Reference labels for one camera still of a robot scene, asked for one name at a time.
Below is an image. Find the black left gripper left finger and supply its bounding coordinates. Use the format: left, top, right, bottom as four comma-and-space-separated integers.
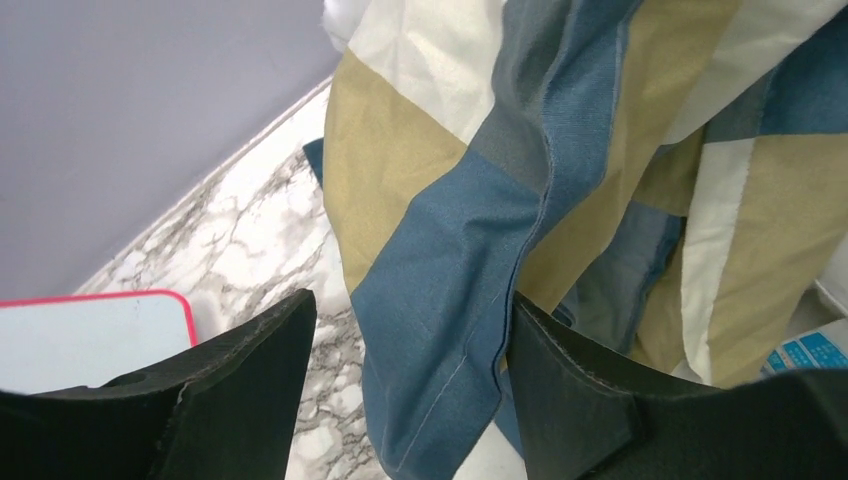
1, 289, 317, 479

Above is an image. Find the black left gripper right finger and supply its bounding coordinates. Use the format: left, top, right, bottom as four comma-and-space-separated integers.
507, 295, 847, 479

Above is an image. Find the blue beige checked pillowcase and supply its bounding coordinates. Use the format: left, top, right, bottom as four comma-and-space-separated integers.
313, 1, 847, 479

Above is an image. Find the white pillow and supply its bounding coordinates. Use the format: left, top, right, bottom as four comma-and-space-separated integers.
814, 237, 847, 318

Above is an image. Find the blue white pillow tag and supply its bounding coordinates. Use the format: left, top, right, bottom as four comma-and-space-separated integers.
761, 319, 847, 377

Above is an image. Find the pink framed whiteboard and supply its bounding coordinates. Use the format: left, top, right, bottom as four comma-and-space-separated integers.
1, 290, 198, 394

